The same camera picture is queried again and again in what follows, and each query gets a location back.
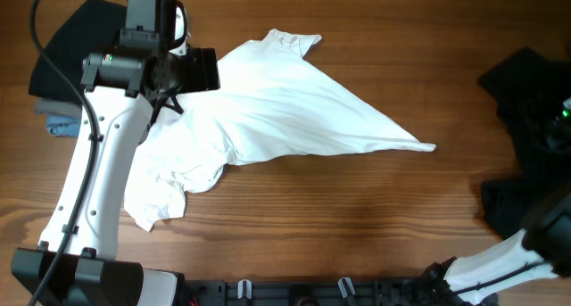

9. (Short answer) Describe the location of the black garment on right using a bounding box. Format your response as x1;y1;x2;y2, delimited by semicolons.
478;47;570;239

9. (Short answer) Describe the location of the folded grey garment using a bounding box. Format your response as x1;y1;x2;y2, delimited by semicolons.
34;98;82;119

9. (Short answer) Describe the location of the folded light blue garment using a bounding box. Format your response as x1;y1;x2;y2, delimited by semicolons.
46;115;80;138

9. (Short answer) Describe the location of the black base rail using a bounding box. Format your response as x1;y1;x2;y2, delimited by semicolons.
178;277;499;306

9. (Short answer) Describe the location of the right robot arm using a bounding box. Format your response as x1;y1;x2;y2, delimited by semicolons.
415;99;570;305

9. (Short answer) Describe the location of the folded black garment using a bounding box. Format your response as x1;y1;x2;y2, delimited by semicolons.
29;0;127;104

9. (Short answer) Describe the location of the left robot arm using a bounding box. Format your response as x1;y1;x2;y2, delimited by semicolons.
12;0;219;305

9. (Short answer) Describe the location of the white t-shirt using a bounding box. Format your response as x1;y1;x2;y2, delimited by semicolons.
124;29;434;231

